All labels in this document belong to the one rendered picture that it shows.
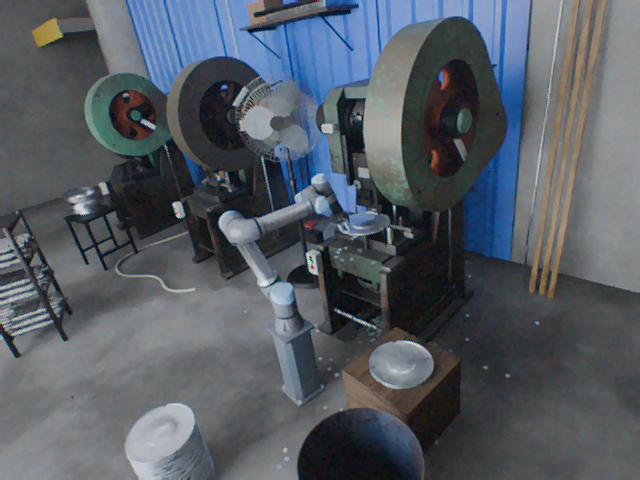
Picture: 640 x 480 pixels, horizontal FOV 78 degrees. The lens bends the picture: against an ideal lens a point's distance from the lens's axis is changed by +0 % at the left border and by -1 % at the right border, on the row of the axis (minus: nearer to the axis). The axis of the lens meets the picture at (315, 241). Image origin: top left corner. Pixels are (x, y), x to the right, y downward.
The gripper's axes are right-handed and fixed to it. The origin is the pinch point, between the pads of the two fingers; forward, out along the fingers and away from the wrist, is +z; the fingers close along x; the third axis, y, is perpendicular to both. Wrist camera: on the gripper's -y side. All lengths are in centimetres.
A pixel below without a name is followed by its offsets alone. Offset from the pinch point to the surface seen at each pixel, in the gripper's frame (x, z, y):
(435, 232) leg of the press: 44, 31, -13
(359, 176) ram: 18.6, -19.7, -14.3
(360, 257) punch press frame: -0.2, 17.1, 2.2
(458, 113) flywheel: 68, -37, 22
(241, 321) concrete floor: -103, 49, -43
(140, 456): -108, 10, 87
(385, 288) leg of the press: 5.5, 29.4, 21.3
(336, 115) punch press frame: 22, -54, -17
